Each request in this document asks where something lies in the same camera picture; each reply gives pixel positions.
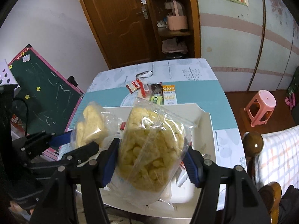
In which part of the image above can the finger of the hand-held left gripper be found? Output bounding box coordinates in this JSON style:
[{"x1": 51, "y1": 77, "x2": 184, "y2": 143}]
[
  {"x1": 56, "y1": 141, "x2": 100, "y2": 167},
  {"x1": 21, "y1": 131, "x2": 72, "y2": 156}
]

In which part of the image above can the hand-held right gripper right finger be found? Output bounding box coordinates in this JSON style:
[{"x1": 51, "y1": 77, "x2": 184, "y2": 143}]
[{"x1": 183, "y1": 145, "x2": 267, "y2": 224}]

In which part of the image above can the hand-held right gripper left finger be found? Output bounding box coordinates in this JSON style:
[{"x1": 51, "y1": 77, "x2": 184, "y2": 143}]
[{"x1": 30, "y1": 138, "x2": 121, "y2": 224}]

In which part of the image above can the large white blue snack bag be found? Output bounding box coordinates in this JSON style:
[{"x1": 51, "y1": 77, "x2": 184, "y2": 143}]
[{"x1": 105, "y1": 163, "x2": 133, "y2": 199}]

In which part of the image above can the clear bag of yellow puffs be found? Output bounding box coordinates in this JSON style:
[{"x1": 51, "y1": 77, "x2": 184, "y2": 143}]
[
  {"x1": 70, "y1": 101, "x2": 124, "y2": 150},
  {"x1": 110, "y1": 101, "x2": 194, "y2": 206}
]

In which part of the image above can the white plastic tray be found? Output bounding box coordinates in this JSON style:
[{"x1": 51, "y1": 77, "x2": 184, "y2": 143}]
[{"x1": 75, "y1": 103, "x2": 219, "y2": 211}]

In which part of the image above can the red printed box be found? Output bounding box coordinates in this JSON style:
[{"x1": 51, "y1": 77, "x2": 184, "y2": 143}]
[{"x1": 11, "y1": 114, "x2": 27, "y2": 130}]

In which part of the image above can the pink framed green chalkboard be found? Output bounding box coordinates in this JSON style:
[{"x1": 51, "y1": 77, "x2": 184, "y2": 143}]
[{"x1": 8, "y1": 44, "x2": 85, "y2": 161}]

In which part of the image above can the white perforated panel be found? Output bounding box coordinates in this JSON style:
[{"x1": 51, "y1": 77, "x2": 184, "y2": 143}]
[{"x1": 0, "y1": 59, "x2": 19, "y2": 86}]

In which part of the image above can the wooden bedpost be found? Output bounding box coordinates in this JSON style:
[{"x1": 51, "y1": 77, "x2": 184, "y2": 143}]
[{"x1": 242, "y1": 131, "x2": 283, "y2": 216}]

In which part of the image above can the orange and white snack packet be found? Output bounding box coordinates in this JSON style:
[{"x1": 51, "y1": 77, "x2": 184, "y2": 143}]
[{"x1": 162, "y1": 85, "x2": 178, "y2": 105}]

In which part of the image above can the patterned teal tablecloth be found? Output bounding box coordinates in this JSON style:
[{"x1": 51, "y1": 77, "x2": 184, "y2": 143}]
[{"x1": 85, "y1": 58, "x2": 243, "y2": 211}]

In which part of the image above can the green snack packet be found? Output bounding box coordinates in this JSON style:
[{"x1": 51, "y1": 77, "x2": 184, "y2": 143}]
[{"x1": 149, "y1": 93, "x2": 164, "y2": 105}]

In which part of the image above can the clear red print snack packet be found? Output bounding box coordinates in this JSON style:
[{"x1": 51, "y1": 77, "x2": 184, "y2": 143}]
[{"x1": 138, "y1": 83, "x2": 151, "y2": 98}]

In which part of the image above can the red and white snack packet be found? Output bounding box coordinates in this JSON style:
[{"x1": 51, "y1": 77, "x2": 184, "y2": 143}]
[{"x1": 126, "y1": 79, "x2": 143, "y2": 93}]

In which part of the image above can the checked bed sheet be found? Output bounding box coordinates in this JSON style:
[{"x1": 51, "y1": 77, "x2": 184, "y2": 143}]
[{"x1": 255, "y1": 125, "x2": 299, "y2": 195}]

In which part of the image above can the pink plastic stool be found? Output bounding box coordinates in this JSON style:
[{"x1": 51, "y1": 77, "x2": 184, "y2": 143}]
[{"x1": 244, "y1": 90, "x2": 277, "y2": 126}]

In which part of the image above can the dark cloth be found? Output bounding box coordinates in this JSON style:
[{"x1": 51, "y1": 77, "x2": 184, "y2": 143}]
[{"x1": 278, "y1": 185, "x2": 299, "y2": 224}]

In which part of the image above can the pink toy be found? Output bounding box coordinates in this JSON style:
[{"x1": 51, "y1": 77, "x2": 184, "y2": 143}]
[{"x1": 285, "y1": 96, "x2": 296, "y2": 110}]

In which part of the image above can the stack of folded cloths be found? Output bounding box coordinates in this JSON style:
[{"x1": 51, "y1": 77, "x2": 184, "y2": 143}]
[{"x1": 162, "y1": 38, "x2": 188, "y2": 54}]

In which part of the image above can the brown wooden door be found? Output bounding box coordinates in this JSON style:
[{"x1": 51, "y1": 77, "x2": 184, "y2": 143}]
[{"x1": 73, "y1": 0, "x2": 161, "y2": 69}]

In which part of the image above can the green black bag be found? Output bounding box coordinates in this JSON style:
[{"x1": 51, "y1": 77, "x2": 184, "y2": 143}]
[{"x1": 286, "y1": 66, "x2": 299, "y2": 98}]

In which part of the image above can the floral sliding door wardrobe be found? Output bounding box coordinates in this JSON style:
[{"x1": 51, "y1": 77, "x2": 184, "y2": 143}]
[{"x1": 195, "y1": 0, "x2": 299, "y2": 91}]

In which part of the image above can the wooden shelf unit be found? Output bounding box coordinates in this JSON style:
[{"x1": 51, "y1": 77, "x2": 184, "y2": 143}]
[{"x1": 148, "y1": 0, "x2": 201, "y2": 60}]

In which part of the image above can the black cable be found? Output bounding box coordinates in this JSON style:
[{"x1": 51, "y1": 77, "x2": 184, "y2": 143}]
[{"x1": 12, "y1": 97, "x2": 30, "y2": 136}]

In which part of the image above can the pink handled basket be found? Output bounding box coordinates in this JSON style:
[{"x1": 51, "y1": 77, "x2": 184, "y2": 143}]
[{"x1": 167, "y1": 0, "x2": 188, "y2": 31}]

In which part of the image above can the metal door handle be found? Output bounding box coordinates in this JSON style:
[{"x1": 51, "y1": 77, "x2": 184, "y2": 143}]
[{"x1": 136, "y1": 6, "x2": 149, "y2": 19}]

